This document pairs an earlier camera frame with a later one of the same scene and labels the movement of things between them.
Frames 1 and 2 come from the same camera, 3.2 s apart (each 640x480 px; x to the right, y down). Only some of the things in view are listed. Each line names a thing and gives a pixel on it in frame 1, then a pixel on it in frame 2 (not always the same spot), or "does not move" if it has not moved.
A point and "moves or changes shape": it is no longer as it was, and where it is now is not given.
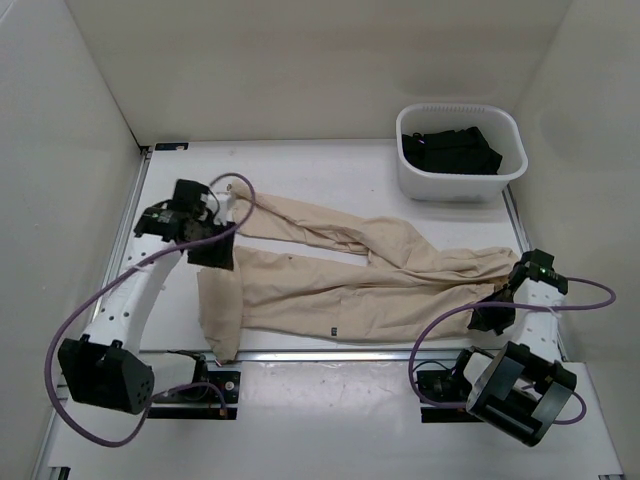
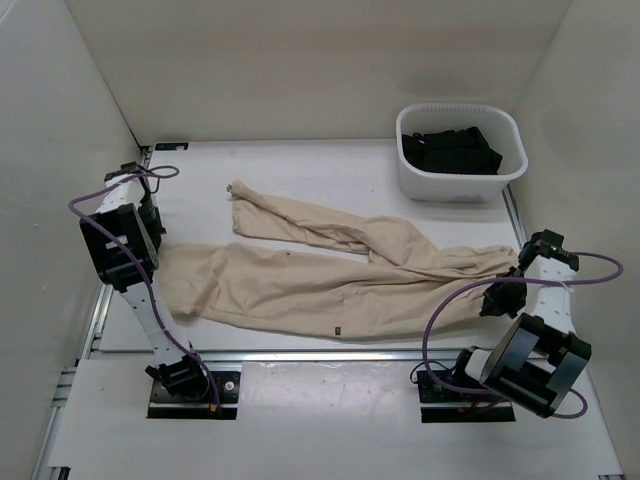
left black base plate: (210, 387) does not move
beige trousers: (408, 286) moves or changes shape
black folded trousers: (463, 151) does not move
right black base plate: (445, 386) does not move
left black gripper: (220, 257) to (156, 230)
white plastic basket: (458, 152) does not move
